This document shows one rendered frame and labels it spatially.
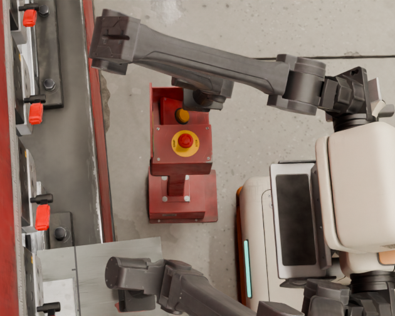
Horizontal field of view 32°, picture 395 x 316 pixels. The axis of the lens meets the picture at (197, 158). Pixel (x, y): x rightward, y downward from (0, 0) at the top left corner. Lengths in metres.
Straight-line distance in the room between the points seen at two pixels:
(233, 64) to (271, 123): 1.40
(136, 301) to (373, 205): 0.49
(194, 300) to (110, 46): 0.46
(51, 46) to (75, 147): 0.26
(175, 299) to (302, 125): 1.61
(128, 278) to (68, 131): 0.58
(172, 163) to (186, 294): 0.70
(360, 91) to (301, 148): 1.26
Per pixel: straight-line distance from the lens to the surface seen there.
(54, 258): 1.51
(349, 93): 1.39
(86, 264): 1.50
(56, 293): 1.50
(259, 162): 2.61
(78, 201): 1.65
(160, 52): 1.23
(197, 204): 2.42
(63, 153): 1.69
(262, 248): 2.25
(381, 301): 1.32
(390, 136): 1.21
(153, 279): 1.25
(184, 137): 1.76
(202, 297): 1.07
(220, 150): 2.60
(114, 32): 1.24
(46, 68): 1.74
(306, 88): 1.33
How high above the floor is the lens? 2.47
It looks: 73 degrees down
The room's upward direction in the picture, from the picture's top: 10 degrees clockwise
